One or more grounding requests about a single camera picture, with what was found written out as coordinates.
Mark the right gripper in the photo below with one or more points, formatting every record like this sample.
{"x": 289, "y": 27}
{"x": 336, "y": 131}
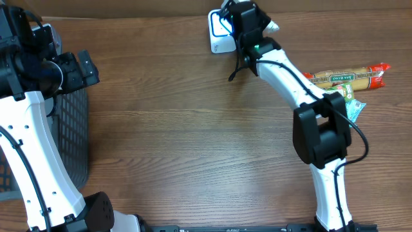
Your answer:
{"x": 262, "y": 19}

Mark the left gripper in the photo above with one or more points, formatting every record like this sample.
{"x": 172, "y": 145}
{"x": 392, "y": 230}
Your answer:
{"x": 69, "y": 64}

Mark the white tube gold cap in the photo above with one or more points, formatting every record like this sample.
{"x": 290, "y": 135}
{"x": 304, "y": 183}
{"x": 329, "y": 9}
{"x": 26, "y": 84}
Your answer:
{"x": 270, "y": 27}

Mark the green snack packet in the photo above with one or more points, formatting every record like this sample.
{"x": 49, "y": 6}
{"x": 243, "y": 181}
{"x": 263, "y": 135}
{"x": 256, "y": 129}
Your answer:
{"x": 345, "y": 89}

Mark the red spaghetti packet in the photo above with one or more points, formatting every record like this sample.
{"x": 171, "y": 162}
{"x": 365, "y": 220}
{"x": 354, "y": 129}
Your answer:
{"x": 363, "y": 78}

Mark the teal white packet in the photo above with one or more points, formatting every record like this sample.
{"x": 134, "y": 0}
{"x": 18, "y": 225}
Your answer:
{"x": 354, "y": 108}

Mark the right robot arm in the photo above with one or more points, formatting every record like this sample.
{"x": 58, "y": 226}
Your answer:
{"x": 321, "y": 134}

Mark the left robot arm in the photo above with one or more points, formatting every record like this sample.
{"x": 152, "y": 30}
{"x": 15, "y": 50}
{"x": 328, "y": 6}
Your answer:
{"x": 31, "y": 72}

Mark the white barcode scanner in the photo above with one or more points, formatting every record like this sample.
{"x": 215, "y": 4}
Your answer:
{"x": 220, "y": 33}

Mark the grey plastic basket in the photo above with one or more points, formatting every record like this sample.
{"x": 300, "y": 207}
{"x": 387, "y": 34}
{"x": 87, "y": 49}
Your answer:
{"x": 69, "y": 129}

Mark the cardboard box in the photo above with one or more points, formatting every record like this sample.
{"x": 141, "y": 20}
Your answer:
{"x": 117, "y": 9}

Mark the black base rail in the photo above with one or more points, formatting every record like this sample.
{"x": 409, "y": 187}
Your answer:
{"x": 288, "y": 228}

